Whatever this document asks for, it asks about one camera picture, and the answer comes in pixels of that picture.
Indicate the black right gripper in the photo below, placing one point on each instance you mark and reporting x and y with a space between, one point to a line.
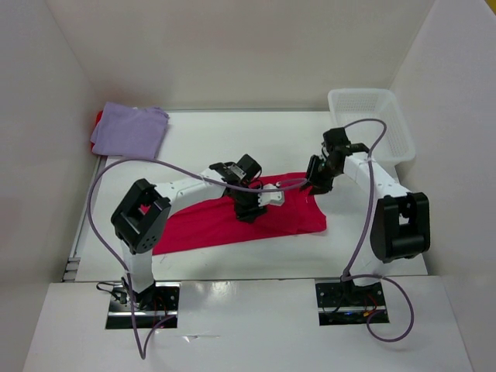
318 178

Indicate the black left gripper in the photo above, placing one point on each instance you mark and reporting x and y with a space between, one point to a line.
246 207

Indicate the magenta t shirt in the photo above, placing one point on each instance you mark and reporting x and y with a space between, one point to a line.
200 216

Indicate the lilac t shirt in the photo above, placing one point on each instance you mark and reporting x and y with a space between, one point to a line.
124 131

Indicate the red t shirt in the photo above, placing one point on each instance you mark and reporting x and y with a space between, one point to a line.
98 118

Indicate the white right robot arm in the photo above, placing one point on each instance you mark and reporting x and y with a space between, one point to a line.
397 221

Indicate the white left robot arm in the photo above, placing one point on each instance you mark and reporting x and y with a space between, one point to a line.
140 219

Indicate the white plastic basket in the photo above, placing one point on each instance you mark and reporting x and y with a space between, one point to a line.
375 114

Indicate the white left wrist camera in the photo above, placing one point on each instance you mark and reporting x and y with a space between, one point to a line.
271 195

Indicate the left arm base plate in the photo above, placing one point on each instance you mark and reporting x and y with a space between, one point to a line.
156 309

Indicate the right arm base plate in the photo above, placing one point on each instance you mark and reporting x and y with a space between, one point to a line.
344 303

